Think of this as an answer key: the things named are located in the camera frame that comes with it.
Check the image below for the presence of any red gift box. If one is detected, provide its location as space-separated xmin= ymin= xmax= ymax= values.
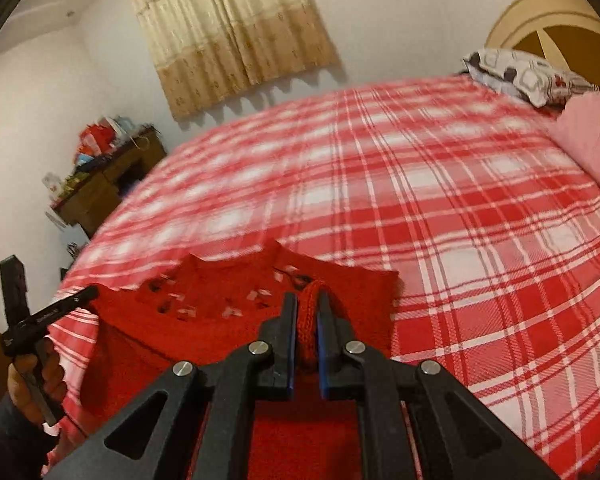
xmin=77 ymin=122 xmax=116 ymax=158

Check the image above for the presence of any cream wooden headboard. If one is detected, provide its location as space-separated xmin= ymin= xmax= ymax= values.
xmin=485 ymin=0 xmax=600 ymax=86

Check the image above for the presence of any bed with red plaid sheet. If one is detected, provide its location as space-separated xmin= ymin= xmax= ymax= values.
xmin=42 ymin=75 xmax=600 ymax=480

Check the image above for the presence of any pink floral quilt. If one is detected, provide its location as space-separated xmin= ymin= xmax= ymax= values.
xmin=547 ymin=82 xmax=600 ymax=221

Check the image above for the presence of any brown wooden desk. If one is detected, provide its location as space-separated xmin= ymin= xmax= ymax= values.
xmin=50 ymin=127 xmax=168 ymax=238

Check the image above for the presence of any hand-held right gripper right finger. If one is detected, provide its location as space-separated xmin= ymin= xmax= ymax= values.
xmin=316 ymin=291 xmax=561 ymax=480

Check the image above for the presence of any beige window curtain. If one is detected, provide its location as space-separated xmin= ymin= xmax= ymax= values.
xmin=122 ymin=0 xmax=341 ymax=122

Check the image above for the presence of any red knitted sweater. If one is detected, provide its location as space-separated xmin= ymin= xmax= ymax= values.
xmin=55 ymin=239 xmax=421 ymax=480

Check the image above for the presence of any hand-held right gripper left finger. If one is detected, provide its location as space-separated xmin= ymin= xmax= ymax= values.
xmin=45 ymin=292 xmax=299 ymax=480

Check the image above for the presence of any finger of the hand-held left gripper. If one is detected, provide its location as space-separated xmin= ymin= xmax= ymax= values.
xmin=64 ymin=284 xmax=101 ymax=312
xmin=0 ymin=256 xmax=29 ymax=332

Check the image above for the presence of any grey patterned pillow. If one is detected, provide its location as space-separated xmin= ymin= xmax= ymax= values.
xmin=462 ymin=49 xmax=600 ymax=108

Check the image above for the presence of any person's left forearm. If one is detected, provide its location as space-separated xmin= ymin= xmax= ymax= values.
xmin=0 ymin=395 xmax=61 ymax=466

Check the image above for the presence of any person's left hand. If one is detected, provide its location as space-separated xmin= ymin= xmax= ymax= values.
xmin=7 ymin=340 xmax=68 ymax=413

